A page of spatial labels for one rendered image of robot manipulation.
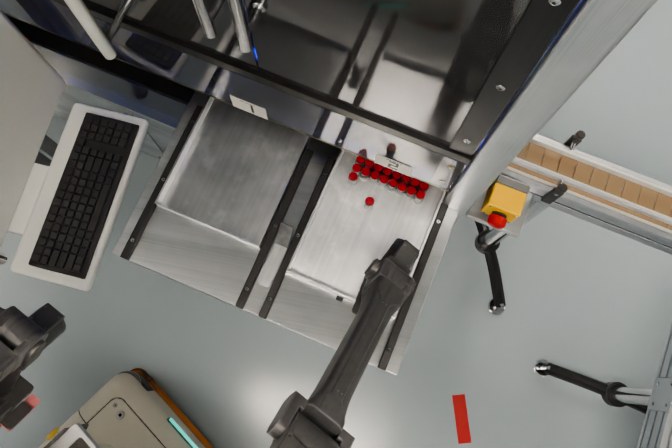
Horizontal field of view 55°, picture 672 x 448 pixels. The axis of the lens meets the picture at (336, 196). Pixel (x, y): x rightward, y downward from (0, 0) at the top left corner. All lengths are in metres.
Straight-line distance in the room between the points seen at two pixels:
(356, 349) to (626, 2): 0.62
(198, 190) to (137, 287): 0.97
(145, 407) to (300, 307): 0.82
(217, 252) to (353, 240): 0.31
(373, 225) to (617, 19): 0.87
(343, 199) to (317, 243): 0.12
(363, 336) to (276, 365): 1.30
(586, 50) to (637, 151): 1.94
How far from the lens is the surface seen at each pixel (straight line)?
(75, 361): 2.49
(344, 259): 1.46
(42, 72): 1.69
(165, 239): 1.52
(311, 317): 1.45
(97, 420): 2.16
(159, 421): 2.12
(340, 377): 0.98
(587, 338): 2.51
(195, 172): 1.54
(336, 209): 1.49
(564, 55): 0.83
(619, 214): 1.58
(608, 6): 0.74
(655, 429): 2.03
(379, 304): 1.10
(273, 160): 1.52
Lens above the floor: 2.33
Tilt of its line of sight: 75 degrees down
